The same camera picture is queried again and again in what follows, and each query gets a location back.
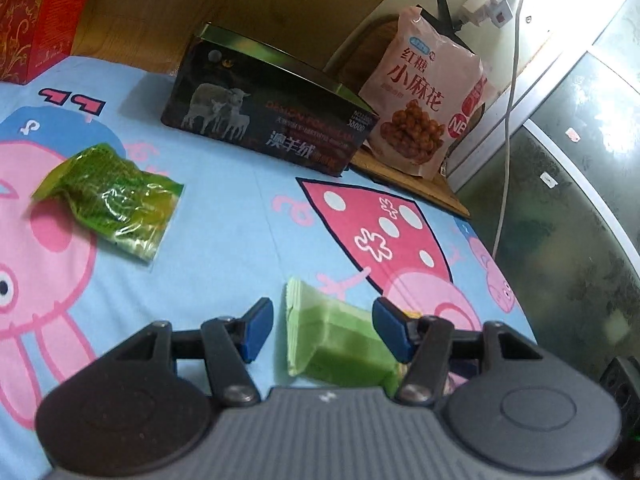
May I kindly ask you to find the cartoon pig printed blanket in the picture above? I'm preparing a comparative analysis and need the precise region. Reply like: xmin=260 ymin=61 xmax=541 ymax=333
xmin=0 ymin=52 xmax=538 ymax=480

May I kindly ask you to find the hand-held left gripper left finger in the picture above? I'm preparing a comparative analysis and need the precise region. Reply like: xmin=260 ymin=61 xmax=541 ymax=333
xmin=107 ymin=297 xmax=275 ymax=407

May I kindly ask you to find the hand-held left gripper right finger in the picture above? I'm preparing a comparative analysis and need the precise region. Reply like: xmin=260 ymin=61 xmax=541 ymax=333
xmin=372 ymin=296 xmax=543 ymax=406

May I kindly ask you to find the green transparent snack packet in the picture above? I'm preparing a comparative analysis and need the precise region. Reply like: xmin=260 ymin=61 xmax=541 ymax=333
xmin=31 ymin=143 xmax=185 ymax=262

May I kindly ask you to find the black strap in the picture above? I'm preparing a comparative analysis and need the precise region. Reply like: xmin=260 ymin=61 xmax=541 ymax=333
xmin=417 ymin=0 xmax=468 ymax=33

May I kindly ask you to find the red gift box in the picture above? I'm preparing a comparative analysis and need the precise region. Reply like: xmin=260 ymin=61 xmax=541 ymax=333
xmin=0 ymin=0 xmax=103 ymax=85

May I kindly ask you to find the black sheep print box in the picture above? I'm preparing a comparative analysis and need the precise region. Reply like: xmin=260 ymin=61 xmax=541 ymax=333
xmin=161 ymin=22 xmax=383 ymax=177

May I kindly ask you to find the light green wafer packet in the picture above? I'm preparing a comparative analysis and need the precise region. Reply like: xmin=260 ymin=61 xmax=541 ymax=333
xmin=285 ymin=276 xmax=408 ymax=388

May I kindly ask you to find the pink snack bag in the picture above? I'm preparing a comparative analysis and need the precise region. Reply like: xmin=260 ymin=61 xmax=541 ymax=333
xmin=359 ymin=5 xmax=488 ymax=180

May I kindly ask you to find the white cable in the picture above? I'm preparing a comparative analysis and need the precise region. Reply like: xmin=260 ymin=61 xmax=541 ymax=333
xmin=492 ymin=0 xmax=531 ymax=258

